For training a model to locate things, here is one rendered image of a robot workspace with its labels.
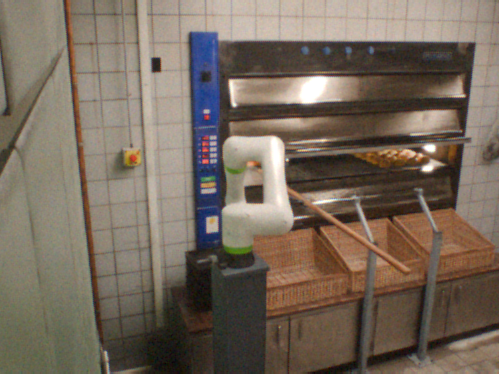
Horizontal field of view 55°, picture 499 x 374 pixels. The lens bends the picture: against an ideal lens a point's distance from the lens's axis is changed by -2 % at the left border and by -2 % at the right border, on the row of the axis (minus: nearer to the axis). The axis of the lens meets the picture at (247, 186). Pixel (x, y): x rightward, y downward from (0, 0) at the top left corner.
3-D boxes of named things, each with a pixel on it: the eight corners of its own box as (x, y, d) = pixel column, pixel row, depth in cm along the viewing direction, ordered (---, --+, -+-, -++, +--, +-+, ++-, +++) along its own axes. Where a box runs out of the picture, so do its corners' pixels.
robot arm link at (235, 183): (227, 177, 234) (249, 172, 236) (221, 158, 240) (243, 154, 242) (228, 216, 263) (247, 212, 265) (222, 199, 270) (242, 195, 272)
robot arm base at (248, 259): (202, 276, 193) (201, 262, 192) (190, 261, 206) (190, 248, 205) (261, 264, 203) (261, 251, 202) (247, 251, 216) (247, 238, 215)
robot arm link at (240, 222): (260, 254, 200) (261, 210, 194) (222, 254, 199) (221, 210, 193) (258, 241, 212) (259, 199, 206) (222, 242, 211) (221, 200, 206)
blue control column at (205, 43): (155, 249, 508) (142, 35, 446) (170, 247, 513) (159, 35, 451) (201, 357, 334) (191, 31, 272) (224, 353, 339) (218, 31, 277)
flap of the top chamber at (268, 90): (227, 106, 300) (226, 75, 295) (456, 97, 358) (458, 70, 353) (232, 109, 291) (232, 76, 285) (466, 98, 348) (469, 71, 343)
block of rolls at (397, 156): (341, 151, 418) (341, 145, 416) (387, 147, 433) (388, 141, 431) (382, 168, 363) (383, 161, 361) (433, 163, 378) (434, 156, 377)
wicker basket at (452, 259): (388, 250, 366) (391, 215, 358) (447, 240, 384) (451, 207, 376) (430, 278, 322) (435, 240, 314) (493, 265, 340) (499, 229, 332)
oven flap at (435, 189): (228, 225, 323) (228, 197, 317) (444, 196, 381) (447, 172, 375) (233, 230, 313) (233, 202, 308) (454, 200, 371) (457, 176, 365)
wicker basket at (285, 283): (236, 276, 326) (236, 238, 318) (311, 263, 345) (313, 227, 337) (264, 312, 283) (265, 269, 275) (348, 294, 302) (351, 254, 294)
